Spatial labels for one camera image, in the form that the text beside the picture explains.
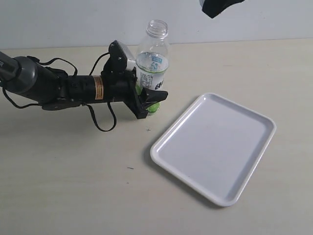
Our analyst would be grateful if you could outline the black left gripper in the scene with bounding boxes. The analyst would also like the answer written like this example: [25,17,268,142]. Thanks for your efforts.
[67,40,168,119]

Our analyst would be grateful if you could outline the white bottle cap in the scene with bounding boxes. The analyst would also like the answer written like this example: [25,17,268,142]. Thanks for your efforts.
[199,0,205,7]

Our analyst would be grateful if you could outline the clear plastic drink bottle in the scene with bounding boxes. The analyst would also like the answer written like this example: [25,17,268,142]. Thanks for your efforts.
[135,20,170,116]

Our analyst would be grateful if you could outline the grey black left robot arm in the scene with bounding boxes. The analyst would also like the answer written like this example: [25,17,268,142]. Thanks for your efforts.
[0,40,168,119]

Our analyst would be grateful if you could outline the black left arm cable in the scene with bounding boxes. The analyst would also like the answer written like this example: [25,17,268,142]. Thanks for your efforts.
[1,52,117,132]

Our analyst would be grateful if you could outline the white rectangular plastic tray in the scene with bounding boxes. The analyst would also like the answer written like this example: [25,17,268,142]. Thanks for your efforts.
[150,93,276,207]

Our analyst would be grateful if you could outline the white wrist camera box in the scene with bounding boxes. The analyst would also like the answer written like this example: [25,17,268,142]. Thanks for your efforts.
[117,41,136,71]

